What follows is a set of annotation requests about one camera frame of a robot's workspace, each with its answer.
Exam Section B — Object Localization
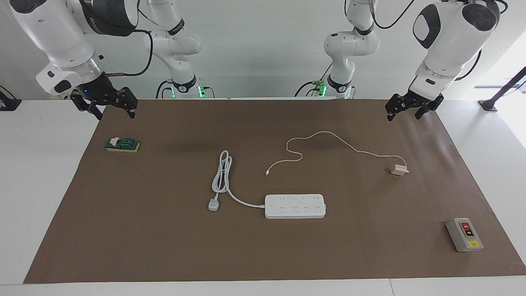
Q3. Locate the green knife switch yellow base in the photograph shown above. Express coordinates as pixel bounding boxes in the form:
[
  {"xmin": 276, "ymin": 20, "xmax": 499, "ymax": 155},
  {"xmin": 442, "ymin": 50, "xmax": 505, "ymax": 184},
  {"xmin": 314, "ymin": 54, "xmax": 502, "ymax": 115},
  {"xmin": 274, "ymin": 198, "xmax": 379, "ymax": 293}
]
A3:
[{"xmin": 105, "ymin": 137, "xmax": 140, "ymax": 153}]

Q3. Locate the brown table mat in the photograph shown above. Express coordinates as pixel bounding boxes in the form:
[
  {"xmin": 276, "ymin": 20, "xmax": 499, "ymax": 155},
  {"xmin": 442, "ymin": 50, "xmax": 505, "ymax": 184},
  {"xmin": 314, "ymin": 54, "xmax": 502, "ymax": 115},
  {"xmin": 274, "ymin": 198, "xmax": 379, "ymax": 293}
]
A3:
[{"xmin": 23, "ymin": 99, "xmax": 526, "ymax": 284}]

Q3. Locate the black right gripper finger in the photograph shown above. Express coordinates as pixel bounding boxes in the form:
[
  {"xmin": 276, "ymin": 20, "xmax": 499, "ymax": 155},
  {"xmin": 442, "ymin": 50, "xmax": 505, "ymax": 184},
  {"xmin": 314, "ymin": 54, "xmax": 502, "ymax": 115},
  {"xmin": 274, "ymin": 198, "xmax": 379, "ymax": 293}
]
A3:
[
  {"xmin": 71, "ymin": 94, "xmax": 103, "ymax": 120},
  {"xmin": 117, "ymin": 86, "xmax": 138, "ymax": 119}
]

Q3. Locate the black left arm base cable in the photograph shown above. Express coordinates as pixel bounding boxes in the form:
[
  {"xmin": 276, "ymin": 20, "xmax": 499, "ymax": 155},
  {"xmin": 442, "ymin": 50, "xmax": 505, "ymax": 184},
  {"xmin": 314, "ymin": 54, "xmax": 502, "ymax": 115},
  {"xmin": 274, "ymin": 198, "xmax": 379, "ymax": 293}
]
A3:
[{"xmin": 294, "ymin": 62, "xmax": 333, "ymax": 98}]

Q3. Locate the grey push button switch box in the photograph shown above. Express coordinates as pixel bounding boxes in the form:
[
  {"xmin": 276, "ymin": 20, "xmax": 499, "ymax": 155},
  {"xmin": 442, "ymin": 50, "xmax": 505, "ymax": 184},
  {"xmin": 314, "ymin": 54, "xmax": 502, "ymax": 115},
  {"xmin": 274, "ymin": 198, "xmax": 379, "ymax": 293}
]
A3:
[{"xmin": 446, "ymin": 218, "xmax": 484, "ymax": 252}]

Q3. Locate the white power strip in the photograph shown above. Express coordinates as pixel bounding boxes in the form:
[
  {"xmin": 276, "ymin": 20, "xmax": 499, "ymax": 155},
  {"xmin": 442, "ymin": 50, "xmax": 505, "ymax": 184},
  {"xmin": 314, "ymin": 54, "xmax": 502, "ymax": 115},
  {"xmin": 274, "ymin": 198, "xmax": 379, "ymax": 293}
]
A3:
[{"xmin": 264, "ymin": 194, "xmax": 327, "ymax": 219}]

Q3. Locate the black clamp bracket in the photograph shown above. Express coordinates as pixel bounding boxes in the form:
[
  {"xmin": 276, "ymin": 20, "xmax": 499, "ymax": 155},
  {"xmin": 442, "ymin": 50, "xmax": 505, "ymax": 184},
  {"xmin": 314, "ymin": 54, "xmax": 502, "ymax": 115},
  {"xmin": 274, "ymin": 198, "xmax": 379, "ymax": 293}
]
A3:
[{"xmin": 0, "ymin": 85, "xmax": 22, "ymax": 111}]

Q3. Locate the black metal stand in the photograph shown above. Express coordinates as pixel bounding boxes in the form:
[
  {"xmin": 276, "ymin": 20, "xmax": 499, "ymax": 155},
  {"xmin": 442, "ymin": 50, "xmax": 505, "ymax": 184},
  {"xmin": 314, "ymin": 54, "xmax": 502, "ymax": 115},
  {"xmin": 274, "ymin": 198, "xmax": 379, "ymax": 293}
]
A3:
[{"xmin": 479, "ymin": 66, "xmax": 526, "ymax": 111}]

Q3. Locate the pink charging cable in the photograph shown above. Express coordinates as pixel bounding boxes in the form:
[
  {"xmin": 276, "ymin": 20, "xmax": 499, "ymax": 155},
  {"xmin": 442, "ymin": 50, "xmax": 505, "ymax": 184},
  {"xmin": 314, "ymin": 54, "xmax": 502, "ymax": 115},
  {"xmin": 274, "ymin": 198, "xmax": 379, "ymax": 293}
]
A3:
[{"xmin": 265, "ymin": 131, "xmax": 408, "ymax": 176}]

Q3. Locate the white power cord with plug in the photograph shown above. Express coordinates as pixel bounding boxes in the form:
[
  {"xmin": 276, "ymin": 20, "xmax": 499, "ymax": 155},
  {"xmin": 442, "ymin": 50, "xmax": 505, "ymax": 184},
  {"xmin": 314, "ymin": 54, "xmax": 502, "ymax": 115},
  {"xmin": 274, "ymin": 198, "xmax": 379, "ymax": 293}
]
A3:
[{"xmin": 208, "ymin": 150, "xmax": 267, "ymax": 212}]

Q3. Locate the black arm base cable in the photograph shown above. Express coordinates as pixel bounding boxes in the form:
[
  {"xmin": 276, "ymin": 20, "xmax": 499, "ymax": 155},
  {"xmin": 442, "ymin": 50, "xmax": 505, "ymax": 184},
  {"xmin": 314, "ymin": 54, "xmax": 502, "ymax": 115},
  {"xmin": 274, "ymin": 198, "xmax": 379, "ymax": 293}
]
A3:
[
  {"xmin": 155, "ymin": 79, "xmax": 175, "ymax": 99},
  {"xmin": 294, "ymin": 62, "xmax": 333, "ymax": 98}
]

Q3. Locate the black right arm base cable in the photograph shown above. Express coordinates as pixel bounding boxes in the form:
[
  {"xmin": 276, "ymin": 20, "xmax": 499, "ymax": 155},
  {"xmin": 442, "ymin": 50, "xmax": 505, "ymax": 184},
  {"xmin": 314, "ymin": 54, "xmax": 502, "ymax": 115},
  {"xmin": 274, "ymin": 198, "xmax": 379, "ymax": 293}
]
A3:
[{"xmin": 155, "ymin": 79, "xmax": 175, "ymax": 99}]

